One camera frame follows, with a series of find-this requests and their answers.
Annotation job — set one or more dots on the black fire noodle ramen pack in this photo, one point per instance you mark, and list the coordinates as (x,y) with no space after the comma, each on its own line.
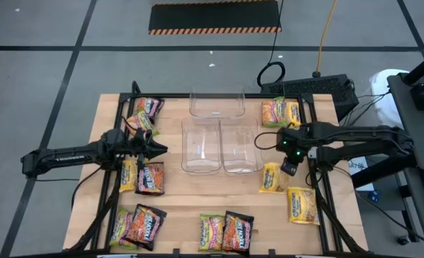
(144,225)
(237,233)
(151,105)
(150,179)

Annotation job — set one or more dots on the green Maruchan ramen pack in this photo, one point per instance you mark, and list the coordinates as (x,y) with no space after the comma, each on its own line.
(273,113)
(118,227)
(211,233)
(142,122)

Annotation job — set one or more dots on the black aluminium table frame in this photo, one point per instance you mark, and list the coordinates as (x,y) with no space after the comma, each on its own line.
(169,95)

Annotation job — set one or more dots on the white plastic bag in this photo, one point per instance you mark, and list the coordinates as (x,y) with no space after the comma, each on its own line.
(380,86)

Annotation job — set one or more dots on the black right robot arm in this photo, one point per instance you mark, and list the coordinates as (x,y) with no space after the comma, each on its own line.
(359,130)

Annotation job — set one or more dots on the white paper sheet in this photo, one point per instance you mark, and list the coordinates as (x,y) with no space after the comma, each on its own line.
(359,168)

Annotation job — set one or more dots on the black hazard-striped floor mat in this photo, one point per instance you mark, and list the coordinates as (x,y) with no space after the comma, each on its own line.
(212,16)

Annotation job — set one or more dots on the black table edge bracket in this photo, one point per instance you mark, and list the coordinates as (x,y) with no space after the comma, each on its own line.
(272,252)
(176,252)

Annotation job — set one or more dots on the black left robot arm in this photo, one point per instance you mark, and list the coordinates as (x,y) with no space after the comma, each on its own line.
(72,156)

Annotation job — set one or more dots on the black caster wheel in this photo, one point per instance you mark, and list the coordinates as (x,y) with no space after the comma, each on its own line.
(403,240)

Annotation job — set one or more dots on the grey cart with black frame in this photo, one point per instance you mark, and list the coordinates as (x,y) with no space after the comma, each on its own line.
(423,143)

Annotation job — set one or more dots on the silver aluminium bar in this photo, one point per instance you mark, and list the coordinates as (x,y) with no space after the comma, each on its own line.
(309,256)
(117,256)

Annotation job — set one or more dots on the black cart post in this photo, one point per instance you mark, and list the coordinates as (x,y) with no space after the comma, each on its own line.
(423,66)

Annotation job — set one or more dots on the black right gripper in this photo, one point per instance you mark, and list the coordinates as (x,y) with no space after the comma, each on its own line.
(293,156)

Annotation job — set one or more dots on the clear plastic bin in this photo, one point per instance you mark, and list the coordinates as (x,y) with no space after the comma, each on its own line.
(240,150)
(201,143)
(217,104)

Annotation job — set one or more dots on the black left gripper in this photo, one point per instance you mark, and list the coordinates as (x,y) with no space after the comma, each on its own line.
(140,147)

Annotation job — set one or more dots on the small blue box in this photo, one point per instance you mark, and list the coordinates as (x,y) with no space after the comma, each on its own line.
(373,196)

